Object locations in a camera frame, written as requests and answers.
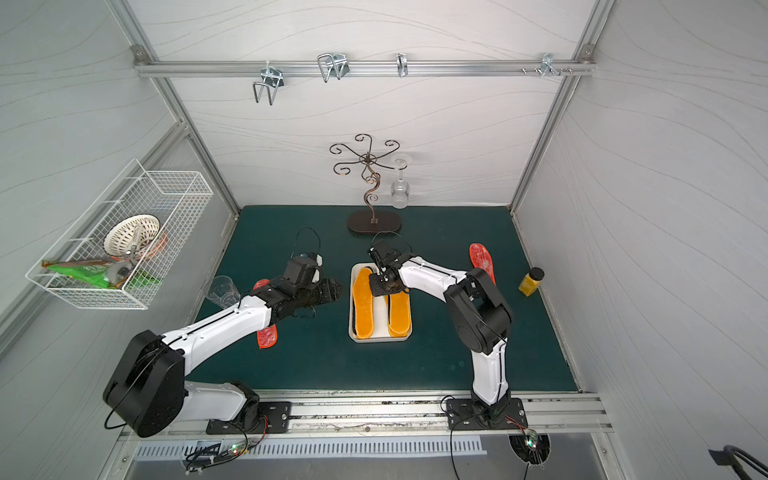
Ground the orange insole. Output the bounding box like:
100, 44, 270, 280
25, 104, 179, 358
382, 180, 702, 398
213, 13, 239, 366
352, 267, 374, 339
388, 291, 412, 338

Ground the white storage box tray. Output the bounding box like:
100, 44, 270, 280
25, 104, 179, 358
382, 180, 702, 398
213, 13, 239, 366
348, 263, 412, 343

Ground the red insole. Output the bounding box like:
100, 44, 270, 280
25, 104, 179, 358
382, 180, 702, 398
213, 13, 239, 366
469, 243, 496, 283
253, 279, 278, 349

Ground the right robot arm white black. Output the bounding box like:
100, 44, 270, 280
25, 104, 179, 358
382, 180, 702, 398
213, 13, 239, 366
368, 241, 514, 409

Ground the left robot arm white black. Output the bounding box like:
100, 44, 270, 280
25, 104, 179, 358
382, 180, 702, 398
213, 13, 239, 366
102, 253, 342, 438

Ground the brown metal glass rack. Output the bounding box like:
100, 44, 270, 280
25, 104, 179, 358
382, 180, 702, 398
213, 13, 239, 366
329, 133, 402, 235

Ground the green table mat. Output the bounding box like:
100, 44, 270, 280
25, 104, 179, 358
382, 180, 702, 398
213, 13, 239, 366
191, 206, 576, 392

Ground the clear plastic cup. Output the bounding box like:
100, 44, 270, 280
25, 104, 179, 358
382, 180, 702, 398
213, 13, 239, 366
205, 275, 241, 309

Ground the hanging wine glass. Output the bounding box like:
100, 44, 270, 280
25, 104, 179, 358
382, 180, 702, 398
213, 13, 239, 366
391, 157, 410, 209

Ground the yellow bottle black cap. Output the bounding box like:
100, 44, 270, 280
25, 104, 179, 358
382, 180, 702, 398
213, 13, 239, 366
518, 267, 545, 297

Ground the white plastic strainer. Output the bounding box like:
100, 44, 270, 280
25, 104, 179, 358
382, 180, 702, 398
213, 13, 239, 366
103, 214, 161, 257

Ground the green plastic item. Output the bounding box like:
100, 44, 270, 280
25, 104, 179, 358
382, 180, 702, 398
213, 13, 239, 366
43, 262, 162, 289

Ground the black object bottom right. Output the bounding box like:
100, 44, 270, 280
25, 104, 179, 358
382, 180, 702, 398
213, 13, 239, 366
709, 445, 768, 480

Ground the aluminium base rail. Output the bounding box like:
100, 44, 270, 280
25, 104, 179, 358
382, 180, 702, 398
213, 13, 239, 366
117, 391, 614, 443

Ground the white wire basket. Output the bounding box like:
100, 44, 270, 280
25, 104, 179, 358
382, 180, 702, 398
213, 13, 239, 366
26, 159, 213, 310

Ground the black cable bundle left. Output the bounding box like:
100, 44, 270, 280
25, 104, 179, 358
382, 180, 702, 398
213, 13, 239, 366
181, 440, 265, 475

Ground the aluminium top rail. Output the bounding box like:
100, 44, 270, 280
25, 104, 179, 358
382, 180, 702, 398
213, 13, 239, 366
134, 57, 597, 80

